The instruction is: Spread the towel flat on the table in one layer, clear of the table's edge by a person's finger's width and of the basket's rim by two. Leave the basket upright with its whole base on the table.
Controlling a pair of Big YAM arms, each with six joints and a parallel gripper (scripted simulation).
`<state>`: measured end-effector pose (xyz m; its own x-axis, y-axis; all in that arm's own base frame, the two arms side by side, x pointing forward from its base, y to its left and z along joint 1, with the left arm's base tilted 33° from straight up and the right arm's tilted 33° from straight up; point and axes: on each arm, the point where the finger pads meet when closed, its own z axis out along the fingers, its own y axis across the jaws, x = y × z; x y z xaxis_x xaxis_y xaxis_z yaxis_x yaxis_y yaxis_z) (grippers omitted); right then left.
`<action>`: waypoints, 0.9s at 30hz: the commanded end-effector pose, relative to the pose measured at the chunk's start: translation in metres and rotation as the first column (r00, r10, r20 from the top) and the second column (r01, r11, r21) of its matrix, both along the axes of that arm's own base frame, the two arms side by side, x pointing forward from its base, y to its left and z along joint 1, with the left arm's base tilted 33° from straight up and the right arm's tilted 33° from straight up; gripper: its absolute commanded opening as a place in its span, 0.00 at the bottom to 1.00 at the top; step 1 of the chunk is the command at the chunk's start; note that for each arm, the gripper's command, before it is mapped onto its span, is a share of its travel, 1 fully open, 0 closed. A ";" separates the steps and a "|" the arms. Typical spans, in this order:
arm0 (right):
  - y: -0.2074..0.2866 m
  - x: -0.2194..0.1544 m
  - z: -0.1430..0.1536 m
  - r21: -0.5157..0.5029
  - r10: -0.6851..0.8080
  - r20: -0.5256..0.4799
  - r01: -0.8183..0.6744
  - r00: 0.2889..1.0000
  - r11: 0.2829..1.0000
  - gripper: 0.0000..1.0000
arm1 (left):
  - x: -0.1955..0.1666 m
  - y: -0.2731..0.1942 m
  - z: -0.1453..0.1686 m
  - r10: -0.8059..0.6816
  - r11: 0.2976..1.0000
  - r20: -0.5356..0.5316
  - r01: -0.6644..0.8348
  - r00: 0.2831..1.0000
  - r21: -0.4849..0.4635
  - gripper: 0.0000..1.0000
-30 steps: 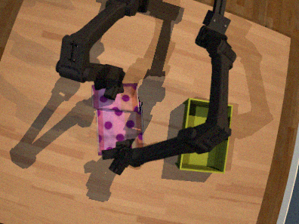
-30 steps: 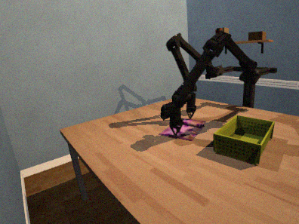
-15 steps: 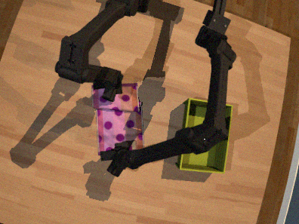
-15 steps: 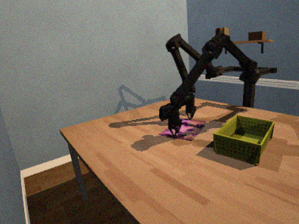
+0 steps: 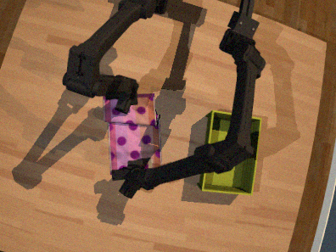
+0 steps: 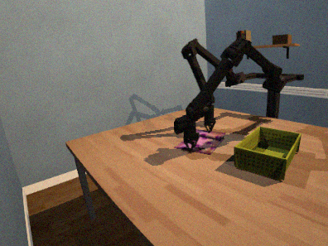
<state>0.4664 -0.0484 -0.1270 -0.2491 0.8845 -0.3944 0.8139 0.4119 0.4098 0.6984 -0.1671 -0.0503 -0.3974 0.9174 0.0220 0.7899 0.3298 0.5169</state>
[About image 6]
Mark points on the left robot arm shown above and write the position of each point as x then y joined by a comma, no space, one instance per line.
235,52

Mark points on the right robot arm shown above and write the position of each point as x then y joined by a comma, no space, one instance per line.
194,48

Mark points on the yellow-green open box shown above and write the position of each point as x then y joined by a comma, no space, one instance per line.
268,151

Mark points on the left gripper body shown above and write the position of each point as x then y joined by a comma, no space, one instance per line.
193,135

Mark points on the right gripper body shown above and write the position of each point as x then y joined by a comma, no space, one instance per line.
211,119

